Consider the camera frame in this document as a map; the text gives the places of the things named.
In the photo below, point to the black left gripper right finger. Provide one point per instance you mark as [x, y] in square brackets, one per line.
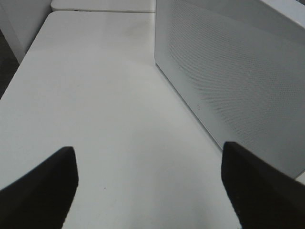
[262, 196]

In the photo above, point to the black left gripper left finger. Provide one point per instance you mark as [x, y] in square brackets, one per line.
[41, 199]

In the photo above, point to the white microwave door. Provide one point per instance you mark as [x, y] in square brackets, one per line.
[240, 67]

